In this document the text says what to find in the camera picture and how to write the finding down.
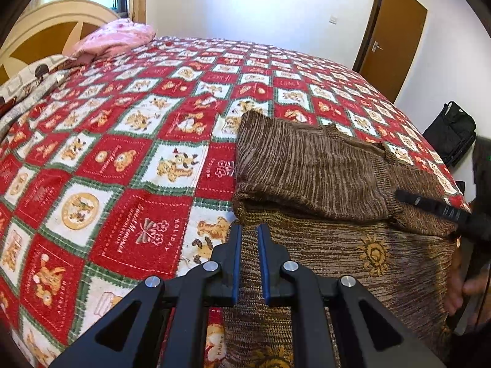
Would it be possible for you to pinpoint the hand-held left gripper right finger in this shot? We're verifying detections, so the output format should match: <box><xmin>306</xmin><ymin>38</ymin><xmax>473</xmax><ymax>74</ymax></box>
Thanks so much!
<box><xmin>257</xmin><ymin>223</ymin><xmax>447</xmax><ymax>368</ymax></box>

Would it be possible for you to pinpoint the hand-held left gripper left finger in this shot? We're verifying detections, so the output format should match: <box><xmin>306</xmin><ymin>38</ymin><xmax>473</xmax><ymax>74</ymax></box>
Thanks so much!
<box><xmin>48</xmin><ymin>223</ymin><xmax>242</xmax><ymax>368</ymax></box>

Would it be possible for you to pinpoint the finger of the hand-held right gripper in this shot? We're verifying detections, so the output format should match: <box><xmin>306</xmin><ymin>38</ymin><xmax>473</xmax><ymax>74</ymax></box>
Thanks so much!
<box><xmin>394</xmin><ymin>189</ymin><xmax>473</xmax><ymax>235</ymax></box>

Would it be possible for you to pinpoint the brown knitted sweater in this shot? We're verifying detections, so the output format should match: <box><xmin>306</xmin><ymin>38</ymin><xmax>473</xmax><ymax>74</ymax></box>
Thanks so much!
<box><xmin>220</xmin><ymin>110</ymin><xmax>466</xmax><ymax>368</ymax></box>

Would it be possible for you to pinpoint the person's right hand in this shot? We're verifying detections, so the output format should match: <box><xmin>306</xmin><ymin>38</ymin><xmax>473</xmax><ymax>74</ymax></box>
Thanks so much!
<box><xmin>444</xmin><ymin>251</ymin><xmax>491</xmax><ymax>320</ymax></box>

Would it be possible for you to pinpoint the black folded chair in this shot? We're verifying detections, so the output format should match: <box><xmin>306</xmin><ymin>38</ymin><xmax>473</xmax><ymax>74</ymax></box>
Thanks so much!
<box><xmin>422</xmin><ymin>102</ymin><xmax>477</xmax><ymax>167</ymax></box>

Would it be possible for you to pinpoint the red checkered bear blanket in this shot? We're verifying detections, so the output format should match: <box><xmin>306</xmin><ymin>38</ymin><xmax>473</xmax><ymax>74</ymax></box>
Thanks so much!
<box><xmin>0</xmin><ymin>36</ymin><xmax>472</xmax><ymax>368</ymax></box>

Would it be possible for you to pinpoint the brown wooden door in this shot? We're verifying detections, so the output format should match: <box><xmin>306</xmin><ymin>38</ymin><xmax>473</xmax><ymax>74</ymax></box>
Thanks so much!
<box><xmin>353</xmin><ymin>0</ymin><xmax>428</xmax><ymax>104</ymax></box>

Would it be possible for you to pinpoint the pink pillow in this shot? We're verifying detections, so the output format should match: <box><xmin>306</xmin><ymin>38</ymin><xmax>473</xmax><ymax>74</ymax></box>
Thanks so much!
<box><xmin>71</xmin><ymin>18</ymin><xmax>156</xmax><ymax>64</ymax></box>

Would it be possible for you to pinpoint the grey patterned quilt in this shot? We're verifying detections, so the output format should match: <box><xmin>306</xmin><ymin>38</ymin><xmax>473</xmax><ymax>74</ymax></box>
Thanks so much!
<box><xmin>0</xmin><ymin>54</ymin><xmax>77</xmax><ymax>142</ymax></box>

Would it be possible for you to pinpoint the cream wooden headboard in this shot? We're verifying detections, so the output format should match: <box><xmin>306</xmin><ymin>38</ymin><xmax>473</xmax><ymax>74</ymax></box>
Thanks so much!
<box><xmin>0</xmin><ymin>0</ymin><xmax>123</xmax><ymax>85</ymax></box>

